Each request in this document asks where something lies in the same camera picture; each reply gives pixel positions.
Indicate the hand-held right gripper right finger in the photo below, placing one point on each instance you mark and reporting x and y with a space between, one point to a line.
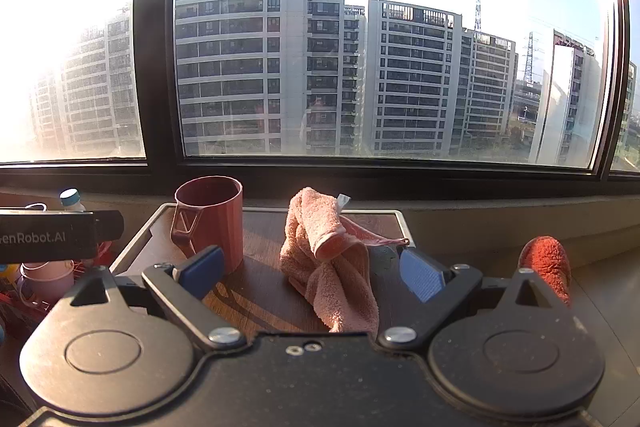
421 274

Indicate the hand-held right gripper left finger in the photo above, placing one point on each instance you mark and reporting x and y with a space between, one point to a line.
202 268

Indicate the dark pink plastic cup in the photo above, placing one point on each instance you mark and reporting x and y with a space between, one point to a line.
212 227

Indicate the pink fluffy towel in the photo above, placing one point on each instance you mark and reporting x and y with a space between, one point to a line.
327 267

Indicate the white bottle with blue cap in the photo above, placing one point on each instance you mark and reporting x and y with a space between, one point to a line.
73 200

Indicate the light pink cup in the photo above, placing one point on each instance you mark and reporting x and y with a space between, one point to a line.
47 279

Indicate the red fuzzy cloth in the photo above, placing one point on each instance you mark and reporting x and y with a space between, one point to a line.
547 264

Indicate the row of apartment buildings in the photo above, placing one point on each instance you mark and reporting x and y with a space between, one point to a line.
280 72

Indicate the steel transmission tower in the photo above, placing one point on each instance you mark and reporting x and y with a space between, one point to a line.
528 57

